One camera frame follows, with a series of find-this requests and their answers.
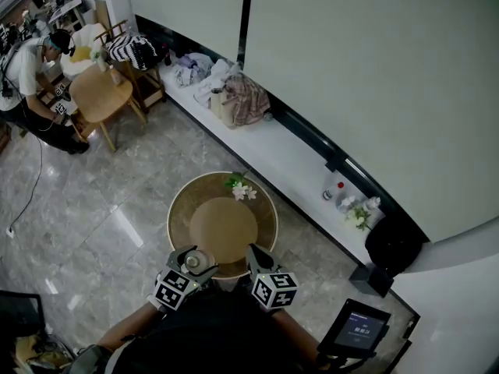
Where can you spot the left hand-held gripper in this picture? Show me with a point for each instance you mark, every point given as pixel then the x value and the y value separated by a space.
pixel 173 290

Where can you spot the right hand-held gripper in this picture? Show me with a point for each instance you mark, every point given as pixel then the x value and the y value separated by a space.
pixel 274 290

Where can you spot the person's left forearm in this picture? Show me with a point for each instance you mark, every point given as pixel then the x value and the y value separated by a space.
pixel 124 329

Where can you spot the person's right forearm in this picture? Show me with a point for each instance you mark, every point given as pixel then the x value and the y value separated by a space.
pixel 296 329

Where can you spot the round glass coffee table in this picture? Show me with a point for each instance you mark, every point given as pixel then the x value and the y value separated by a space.
pixel 181 216

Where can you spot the person's black clothed body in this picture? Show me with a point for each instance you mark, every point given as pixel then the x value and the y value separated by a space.
pixel 214 333

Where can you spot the pink white artificial flower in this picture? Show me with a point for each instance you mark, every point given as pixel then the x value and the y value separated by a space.
pixel 241 191

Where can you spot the white bottle with red cap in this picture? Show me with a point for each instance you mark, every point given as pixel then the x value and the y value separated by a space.
pixel 331 192

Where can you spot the clear plastic bottle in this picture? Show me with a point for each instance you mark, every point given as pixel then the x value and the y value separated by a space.
pixel 372 203
pixel 346 204

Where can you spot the dark grey box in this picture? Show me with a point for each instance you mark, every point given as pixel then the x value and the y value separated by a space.
pixel 370 281

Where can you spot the black tablet screen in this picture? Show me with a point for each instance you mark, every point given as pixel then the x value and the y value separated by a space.
pixel 356 327

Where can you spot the long white low bench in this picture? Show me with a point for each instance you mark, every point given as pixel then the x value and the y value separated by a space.
pixel 280 150

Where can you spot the black backpack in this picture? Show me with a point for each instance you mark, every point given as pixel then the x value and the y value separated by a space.
pixel 395 248

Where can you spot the small grey round object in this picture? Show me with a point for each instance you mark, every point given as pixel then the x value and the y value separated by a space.
pixel 267 116

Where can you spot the beige tote bag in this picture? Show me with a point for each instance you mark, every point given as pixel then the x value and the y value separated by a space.
pixel 222 109

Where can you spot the plaid pink cloth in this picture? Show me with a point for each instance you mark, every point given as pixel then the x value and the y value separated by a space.
pixel 249 99

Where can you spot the black monitor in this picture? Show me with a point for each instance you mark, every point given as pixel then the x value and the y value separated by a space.
pixel 19 314

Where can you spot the white floor socket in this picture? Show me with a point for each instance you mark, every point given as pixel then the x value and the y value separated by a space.
pixel 10 232

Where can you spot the light wooden side table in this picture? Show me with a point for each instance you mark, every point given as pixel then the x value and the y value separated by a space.
pixel 101 96

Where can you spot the pale purple clothes pile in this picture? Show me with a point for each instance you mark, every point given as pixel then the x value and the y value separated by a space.
pixel 193 68

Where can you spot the small pinkish bottle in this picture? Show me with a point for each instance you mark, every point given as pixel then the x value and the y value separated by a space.
pixel 115 77

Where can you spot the small dark bottle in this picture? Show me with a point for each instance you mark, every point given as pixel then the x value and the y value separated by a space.
pixel 168 59

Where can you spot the black white striped blanket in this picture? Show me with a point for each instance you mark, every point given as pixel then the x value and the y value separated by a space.
pixel 132 51

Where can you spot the white vase with flowers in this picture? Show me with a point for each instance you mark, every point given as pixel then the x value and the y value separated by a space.
pixel 99 61

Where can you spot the white petal shaped chair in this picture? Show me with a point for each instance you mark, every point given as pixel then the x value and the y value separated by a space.
pixel 83 37

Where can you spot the wooden frame chair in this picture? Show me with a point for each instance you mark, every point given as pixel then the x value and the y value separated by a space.
pixel 150 88

